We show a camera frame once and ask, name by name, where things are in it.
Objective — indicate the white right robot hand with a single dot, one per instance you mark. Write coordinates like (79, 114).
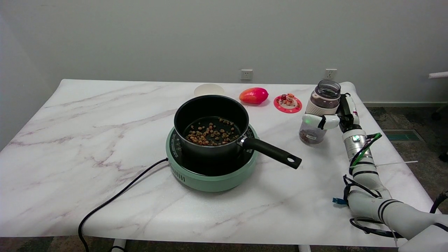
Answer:
(336, 117)

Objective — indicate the clear plastic bottle with kibble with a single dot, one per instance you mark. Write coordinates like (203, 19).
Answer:
(320, 112)

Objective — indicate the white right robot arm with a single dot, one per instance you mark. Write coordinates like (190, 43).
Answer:
(378, 196)

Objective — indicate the pink coaster with small figures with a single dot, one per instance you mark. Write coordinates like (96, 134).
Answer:
(287, 104)

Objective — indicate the floor vent grille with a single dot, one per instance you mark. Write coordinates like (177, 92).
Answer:
(401, 135)

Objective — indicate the white zip tie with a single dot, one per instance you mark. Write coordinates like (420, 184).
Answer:
(397, 163)

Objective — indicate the red mango fruit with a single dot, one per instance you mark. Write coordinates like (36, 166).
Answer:
(253, 95)

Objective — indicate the white pipe end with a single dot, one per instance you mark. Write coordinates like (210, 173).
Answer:
(439, 75)

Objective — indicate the brown kibble pieces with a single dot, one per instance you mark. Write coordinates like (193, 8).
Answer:
(210, 133)

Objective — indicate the white round lid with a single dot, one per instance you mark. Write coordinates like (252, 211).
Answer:
(209, 90)

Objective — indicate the white table leg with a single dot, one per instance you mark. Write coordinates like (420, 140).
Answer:
(304, 247)
(119, 244)

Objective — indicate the green round induction cooker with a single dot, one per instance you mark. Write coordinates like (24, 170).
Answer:
(210, 175)

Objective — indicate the white wall socket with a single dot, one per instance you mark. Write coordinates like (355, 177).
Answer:
(246, 74)
(330, 74)

